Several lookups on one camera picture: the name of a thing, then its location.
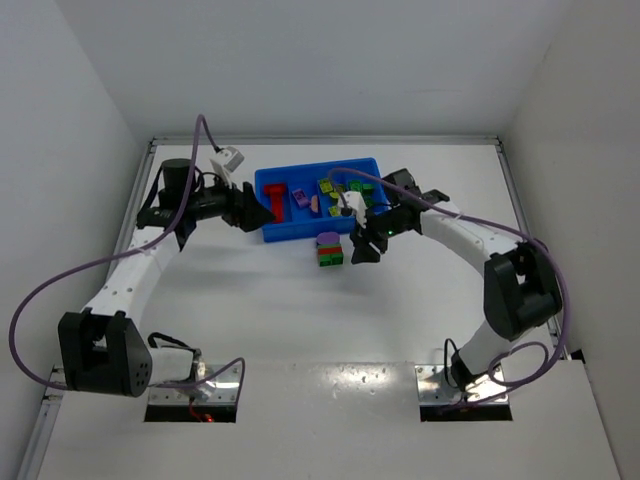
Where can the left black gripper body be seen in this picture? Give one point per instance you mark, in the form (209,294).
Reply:
(238,206)

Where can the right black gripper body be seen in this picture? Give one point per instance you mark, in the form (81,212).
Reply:
(373,228)

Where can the green red striped lego stack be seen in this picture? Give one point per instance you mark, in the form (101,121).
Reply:
(330,255)

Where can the purple round lego brick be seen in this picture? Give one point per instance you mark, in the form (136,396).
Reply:
(327,238)

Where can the purple printed lego brick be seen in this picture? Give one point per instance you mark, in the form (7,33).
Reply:
(300,198)

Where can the lime green small lego brick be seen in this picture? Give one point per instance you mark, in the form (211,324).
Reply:
(325,186)

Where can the red curved lego brick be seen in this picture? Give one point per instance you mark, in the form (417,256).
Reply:
(277,189)

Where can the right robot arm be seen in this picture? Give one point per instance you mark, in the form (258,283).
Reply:
(520,288)

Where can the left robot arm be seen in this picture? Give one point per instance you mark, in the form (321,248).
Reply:
(102,349)

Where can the blue divided plastic bin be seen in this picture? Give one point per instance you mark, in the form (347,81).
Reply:
(300,222)

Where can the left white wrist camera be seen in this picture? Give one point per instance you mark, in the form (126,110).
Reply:
(225,162)

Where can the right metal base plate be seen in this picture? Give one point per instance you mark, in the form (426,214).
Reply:
(434,390)

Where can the metal base plate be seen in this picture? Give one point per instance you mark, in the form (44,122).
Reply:
(220,391)
(434,390)

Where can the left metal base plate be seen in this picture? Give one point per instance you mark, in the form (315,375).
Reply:
(220,391)

